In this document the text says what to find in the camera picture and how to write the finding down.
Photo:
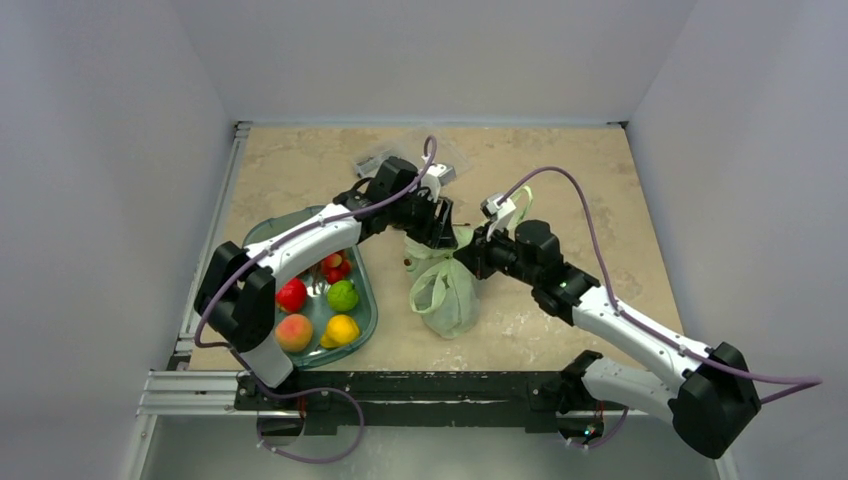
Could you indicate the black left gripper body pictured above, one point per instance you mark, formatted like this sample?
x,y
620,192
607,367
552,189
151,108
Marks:
x,y
416,215

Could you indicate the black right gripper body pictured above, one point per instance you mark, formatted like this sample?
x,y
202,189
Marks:
x,y
479,253

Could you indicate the green plastic bag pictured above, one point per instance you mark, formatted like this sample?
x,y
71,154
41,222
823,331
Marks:
x,y
443,293

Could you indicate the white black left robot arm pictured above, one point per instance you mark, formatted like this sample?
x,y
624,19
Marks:
x,y
236,297

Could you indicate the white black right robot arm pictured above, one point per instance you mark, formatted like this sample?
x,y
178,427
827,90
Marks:
x,y
703,392

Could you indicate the red fake lychee bunch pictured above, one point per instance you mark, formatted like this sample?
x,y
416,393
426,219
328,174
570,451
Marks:
x,y
332,269

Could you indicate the green fake guava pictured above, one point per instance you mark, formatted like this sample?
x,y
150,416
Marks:
x,y
342,296

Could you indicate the yellow fake lemon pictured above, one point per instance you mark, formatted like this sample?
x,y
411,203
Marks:
x,y
341,330

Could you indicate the red fake apple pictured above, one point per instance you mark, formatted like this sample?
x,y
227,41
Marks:
x,y
292,296

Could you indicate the orange fake peach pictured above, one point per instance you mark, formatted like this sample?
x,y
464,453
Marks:
x,y
294,333

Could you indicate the clear plastic screw box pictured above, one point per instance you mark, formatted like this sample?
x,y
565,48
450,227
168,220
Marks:
x,y
409,146

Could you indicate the teal plastic tray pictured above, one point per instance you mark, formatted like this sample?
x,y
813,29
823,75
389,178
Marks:
x,y
316,307

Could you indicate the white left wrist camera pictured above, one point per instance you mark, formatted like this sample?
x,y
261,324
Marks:
x,y
436,176

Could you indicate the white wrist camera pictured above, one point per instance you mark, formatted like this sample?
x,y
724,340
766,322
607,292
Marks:
x,y
500,212
436,176

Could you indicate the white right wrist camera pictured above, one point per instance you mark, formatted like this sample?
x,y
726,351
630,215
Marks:
x,y
500,212

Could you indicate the black aluminium base frame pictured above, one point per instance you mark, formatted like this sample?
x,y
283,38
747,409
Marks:
x,y
385,407

